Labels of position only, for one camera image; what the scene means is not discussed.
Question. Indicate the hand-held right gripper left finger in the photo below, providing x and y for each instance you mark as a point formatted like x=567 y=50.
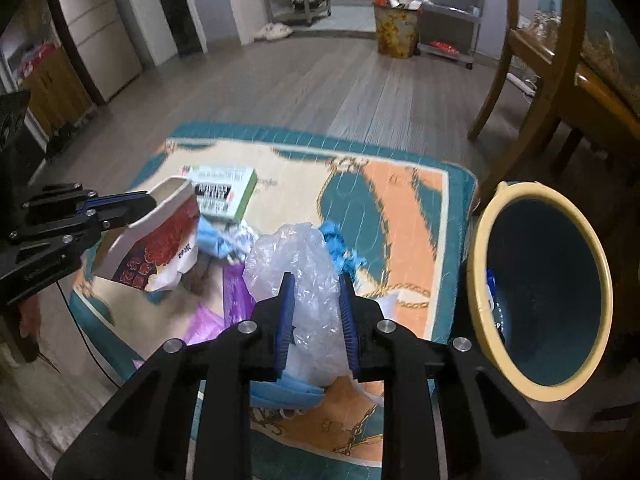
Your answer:
x=284 y=320

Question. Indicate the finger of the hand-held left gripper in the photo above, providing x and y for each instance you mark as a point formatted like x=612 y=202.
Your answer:
x=125 y=202
x=125 y=216

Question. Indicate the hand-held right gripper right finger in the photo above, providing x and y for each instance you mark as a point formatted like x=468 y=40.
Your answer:
x=347 y=320

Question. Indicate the white paper scrap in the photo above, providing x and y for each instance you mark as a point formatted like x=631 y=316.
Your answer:
x=387 y=302

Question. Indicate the red white paper bag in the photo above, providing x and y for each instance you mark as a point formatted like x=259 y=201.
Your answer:
x=160 y=245

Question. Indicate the purple plastic bag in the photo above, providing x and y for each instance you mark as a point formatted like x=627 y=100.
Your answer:
x=235 y=295

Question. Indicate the clear plastic bag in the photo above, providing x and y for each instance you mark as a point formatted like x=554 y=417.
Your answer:
x=295 y=260

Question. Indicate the blue face mask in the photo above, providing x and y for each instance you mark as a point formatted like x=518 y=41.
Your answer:
x=215 y=240
x=340 y=250
x=290 y=392

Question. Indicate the blue bin with yellow rim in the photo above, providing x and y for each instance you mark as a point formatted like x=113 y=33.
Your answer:
x=550 y=285

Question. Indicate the green white cardboard box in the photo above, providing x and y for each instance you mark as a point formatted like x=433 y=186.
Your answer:
x=225 y=185

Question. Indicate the teal orange printed mat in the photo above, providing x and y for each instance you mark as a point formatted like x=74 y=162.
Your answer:
x=400 y=210

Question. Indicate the brown wooden cabinet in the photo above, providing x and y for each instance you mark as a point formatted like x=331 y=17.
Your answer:
x=55 y=90

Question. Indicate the white blue packet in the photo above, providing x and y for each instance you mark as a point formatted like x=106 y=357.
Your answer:
x=492 y=300

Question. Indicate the beige refrigerator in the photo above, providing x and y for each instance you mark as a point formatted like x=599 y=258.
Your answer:
x=95 y=35

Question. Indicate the wooden chair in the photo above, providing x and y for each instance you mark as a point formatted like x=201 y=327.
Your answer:
x=500 y=75

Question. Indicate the floral waste bin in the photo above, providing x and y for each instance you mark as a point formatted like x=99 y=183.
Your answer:
x=397 y=32

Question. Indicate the white power strip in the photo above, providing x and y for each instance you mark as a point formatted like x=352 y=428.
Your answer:
x=522 y=84

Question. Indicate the lace tablecloth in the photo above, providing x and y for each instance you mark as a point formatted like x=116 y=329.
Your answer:
x=610 y=35

